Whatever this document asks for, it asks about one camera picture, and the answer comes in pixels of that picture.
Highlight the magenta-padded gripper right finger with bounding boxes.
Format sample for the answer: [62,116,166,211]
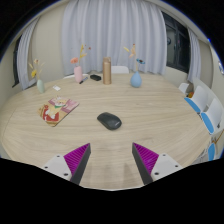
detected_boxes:
[131,142,183,186]

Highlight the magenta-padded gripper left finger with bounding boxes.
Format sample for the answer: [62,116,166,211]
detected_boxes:
[42,142,92,186]

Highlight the black computer mouse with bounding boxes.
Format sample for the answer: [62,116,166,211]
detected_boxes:
[96,111,123,131]

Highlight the blue vase with dried flowers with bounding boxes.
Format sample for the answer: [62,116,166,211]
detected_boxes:
[123,43,146,89]

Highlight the blue and white chairs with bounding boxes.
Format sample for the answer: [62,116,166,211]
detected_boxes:
[178,78,224,162]

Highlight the green vase with dried flowers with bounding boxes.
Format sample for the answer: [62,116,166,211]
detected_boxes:
[28,58,46,94]

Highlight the small black box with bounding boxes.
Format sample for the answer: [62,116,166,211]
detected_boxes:
[89,74,102,82]

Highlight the white chair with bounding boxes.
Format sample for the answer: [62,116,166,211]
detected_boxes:
[63,73,90,80]
[110,65,130,75]

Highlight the pink vase with dried flowers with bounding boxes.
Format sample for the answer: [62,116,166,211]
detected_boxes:
[69,43,92,84]

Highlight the golden drink bottle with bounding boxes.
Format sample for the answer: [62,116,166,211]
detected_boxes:
[102,56,113,85]

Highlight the dark framed window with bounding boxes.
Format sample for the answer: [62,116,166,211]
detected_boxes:
[12,36,23,88]
[161,11,192,74]

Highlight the wide white curtain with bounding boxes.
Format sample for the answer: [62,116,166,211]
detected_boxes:
[60,0,168,76]

